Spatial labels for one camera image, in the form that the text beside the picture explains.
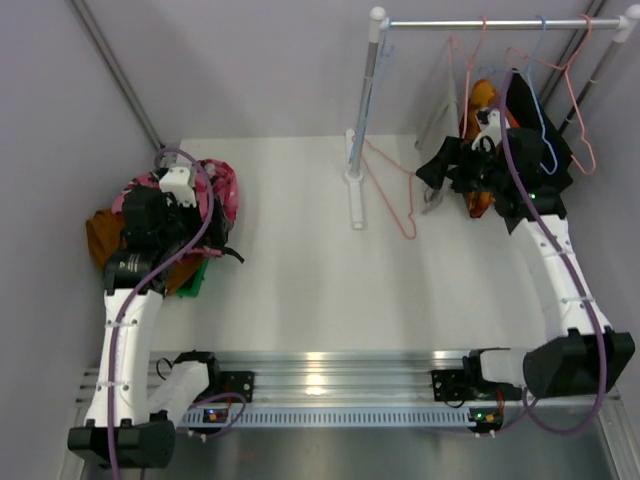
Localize brown trousers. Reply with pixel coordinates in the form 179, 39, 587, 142
85, 208, 204, 295

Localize grey trousers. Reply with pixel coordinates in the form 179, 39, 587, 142
414, 39, 461, 216

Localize pink camouflage trousers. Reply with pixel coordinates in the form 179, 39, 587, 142
111, 159, 244, 262

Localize light blue wire hanger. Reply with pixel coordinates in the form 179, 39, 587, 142
349, 18, 391, 173

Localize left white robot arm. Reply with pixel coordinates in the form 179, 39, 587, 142
67, 186, 221, 473

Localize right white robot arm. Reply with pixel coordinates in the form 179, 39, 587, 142
416, 127, 635, 399

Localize black trousers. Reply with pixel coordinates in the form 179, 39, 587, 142
506, 78, 573, 192

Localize orange camouflage trousers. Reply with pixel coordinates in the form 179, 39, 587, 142
461, 79, 499, 219

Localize green plastic tray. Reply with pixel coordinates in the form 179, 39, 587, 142
175, 259, 208, 298

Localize white clothes rack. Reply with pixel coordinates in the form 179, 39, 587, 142
344, 4, 639, 230

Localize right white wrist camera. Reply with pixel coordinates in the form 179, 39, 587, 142
471, 108, 502, 151

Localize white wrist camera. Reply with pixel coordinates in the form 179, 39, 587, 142
159, 165, 197, 208
471, 108, 502, 151

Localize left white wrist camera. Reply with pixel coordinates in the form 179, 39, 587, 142
159, 165, 197, 208

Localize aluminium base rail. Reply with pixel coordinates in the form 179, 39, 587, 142
74, 349, 624, 431

